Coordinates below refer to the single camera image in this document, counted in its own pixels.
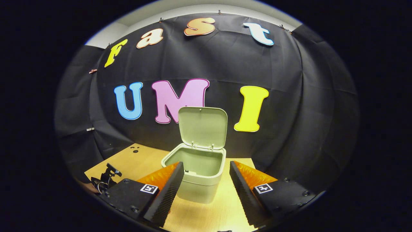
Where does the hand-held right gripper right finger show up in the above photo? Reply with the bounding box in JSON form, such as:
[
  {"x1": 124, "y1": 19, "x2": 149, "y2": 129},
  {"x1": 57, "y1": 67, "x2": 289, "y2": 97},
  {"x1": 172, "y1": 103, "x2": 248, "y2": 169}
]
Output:
[{"x1": 229, "y1": 160, "x2": 317, "y2": 227}]

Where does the pale green desktop garbage bin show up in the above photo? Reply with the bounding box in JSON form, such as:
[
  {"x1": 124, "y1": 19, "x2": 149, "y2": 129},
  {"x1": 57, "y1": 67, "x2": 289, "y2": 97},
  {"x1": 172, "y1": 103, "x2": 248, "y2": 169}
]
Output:
[{"x1": 161, "y1": 107, "x2": 228, "y2": 204}]

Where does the black backdrop cloth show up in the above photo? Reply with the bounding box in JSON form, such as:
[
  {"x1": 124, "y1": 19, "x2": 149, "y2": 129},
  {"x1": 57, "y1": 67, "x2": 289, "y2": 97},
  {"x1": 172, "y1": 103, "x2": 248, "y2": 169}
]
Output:
[{"x1": 55, "y1": 13, "x2": 360, "y2": 197}]

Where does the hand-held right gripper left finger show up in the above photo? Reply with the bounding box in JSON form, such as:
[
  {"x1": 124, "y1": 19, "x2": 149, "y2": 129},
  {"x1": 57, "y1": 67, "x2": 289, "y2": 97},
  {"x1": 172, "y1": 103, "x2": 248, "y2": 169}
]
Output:
[{"x1": 100, "y1": 162, "x2": 184, "y2": 227}]

